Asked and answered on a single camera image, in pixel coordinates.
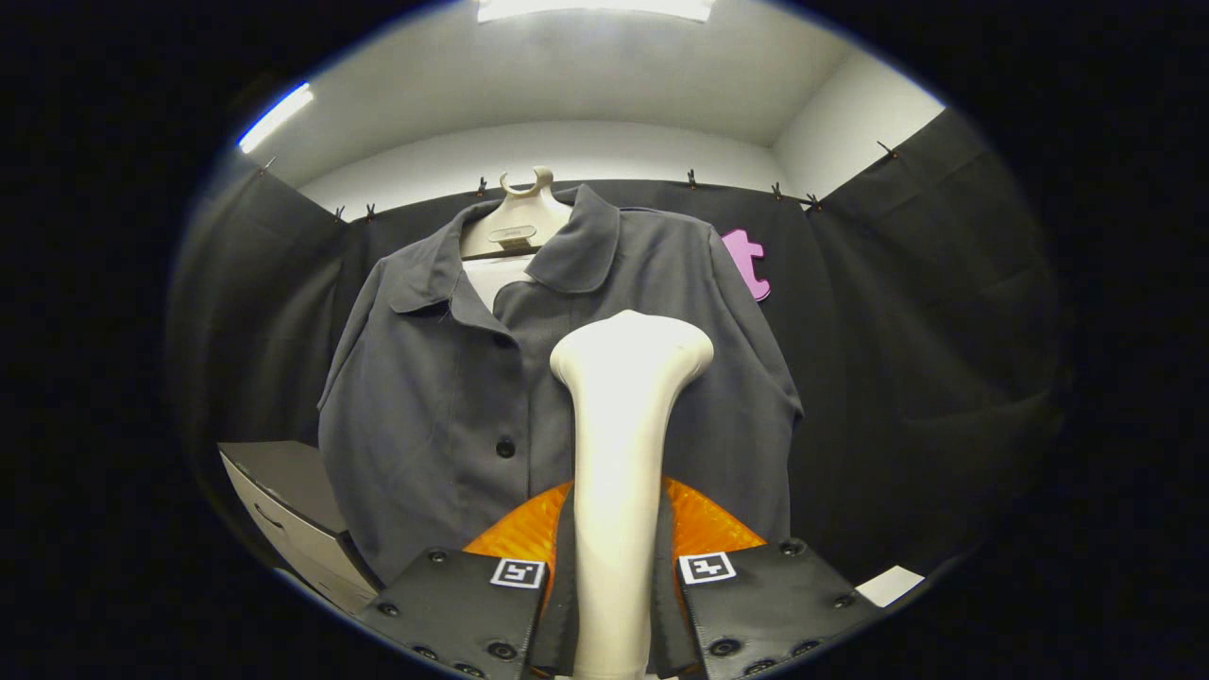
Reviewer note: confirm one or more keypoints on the wide ceiling light panel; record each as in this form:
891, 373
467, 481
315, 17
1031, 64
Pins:
595, 8

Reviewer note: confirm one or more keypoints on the white garment steamer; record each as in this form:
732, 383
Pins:
619, 444

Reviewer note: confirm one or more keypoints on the grey button-up shirt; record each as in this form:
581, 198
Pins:
434, 406

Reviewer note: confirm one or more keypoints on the narrow ceiling light strip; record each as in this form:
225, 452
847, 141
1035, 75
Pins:
274, 118

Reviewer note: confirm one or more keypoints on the grey drawer cabinet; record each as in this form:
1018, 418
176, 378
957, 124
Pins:
283, 491

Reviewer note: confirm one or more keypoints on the black backdrop cloth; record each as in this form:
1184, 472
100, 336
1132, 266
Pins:
926, 359

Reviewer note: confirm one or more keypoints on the row of black clips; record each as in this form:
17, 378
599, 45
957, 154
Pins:
691, 178

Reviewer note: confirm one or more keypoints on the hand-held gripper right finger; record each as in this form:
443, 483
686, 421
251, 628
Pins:
669, 614

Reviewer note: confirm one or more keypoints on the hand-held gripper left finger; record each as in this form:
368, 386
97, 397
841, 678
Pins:
557, 623

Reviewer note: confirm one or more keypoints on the white paper sheet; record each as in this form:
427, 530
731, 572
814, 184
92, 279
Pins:
890, 586

